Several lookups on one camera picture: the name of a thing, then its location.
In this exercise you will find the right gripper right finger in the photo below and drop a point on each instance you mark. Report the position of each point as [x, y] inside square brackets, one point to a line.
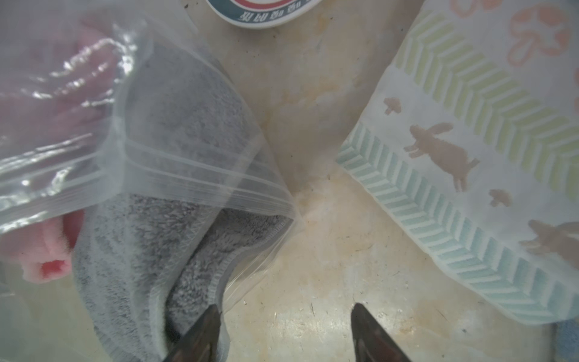
[371, 342]

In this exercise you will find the patterned white cloth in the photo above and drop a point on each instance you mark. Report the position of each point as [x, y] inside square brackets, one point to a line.
[470, 144]

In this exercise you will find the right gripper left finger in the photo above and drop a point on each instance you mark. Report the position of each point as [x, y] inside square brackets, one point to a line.
[200, 343]

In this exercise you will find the clear plastic vacuum bag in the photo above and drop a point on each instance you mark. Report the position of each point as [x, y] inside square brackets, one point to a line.
[148, 23]

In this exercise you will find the pink fluffy towel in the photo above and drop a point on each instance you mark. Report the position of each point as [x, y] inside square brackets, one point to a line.
[61, 137]

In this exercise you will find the grey folded towel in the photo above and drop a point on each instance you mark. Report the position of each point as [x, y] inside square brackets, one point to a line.
[203, 198]

